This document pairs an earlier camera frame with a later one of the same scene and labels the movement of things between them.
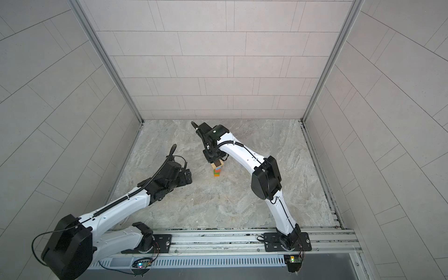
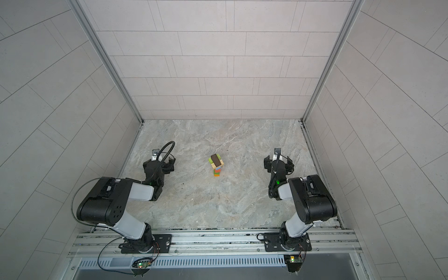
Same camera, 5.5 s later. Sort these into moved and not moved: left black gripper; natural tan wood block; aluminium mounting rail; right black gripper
Moved: right black gripper; left black gripper
Not moved: natural tan wood block; aluminium mounting rail
